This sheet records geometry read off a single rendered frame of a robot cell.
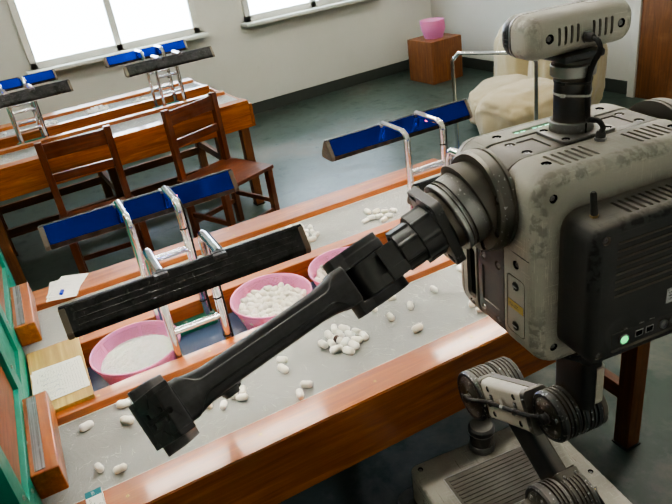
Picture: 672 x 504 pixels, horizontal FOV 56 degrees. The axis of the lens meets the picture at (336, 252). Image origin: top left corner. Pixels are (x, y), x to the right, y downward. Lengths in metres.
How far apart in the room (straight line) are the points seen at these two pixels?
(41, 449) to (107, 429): 0.22
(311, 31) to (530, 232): 6.48
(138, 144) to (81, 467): 2.90
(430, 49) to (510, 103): 2.89
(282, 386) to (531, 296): 0.87
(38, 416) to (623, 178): 1.36
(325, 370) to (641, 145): 1.03
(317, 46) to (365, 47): 0.64
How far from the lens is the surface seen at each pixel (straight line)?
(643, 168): 1.05
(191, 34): 6.74
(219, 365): 0.91
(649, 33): 6.22
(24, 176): 4.24
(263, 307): 2.05
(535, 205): 0.95
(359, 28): 7.66
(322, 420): 1.56
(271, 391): 1.71
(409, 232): 0.97
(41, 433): 1.66
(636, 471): 2.52
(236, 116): 4.50
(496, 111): 4.45
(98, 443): 1.75
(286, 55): 7.21
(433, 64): 7.23
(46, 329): 2.32
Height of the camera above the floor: 1.82
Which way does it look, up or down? 28 degrees down
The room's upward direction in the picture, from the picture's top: 9 degrees counter-clockwise
